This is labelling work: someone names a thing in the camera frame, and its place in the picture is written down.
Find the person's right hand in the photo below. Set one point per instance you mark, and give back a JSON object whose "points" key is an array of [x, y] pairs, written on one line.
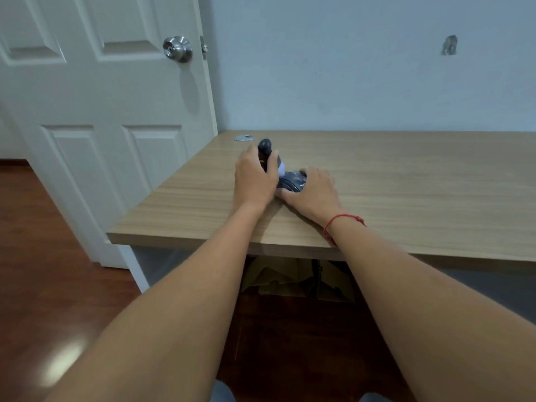
{"points": [[316, 198]]}

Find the person's left hand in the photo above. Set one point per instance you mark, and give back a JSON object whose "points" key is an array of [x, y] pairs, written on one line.
{"points": [[251, 179]]}

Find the person's left fingers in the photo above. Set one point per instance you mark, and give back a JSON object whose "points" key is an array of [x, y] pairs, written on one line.
{"points": [[252, 154]]}

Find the person's right thumb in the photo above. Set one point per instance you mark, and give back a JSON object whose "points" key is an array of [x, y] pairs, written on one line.
{"points": [[284, 195]]}

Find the dark grey handheld device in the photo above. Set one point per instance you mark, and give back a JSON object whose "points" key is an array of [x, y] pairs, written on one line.
{"points": [[265, 145]]}

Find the person's right forearm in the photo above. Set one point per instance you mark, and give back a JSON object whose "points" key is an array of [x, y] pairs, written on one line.
{"points": [[418, 313]]}

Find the person's left forearm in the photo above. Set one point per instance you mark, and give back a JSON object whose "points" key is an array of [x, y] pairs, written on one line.
{"points": [[180, 297]]}

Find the brown cardboard box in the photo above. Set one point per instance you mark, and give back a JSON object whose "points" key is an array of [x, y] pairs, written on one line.
{"points": [[289, 280]]}

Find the silver door latch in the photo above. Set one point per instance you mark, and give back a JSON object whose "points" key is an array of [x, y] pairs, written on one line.
{"points": [[204, 48]]}

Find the silver round door knob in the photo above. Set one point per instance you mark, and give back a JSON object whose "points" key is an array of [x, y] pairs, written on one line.
{"points": [[178, 48]]}

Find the white table leg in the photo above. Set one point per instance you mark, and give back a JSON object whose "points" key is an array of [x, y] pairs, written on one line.
{"points": [[139, 270]]}

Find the white panel door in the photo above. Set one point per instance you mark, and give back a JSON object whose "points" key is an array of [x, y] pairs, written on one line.
{"points": [[83, 100]]}

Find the grey-blue shorts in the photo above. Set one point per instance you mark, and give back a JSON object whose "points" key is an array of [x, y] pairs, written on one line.
{"points": [[222, 393]]}

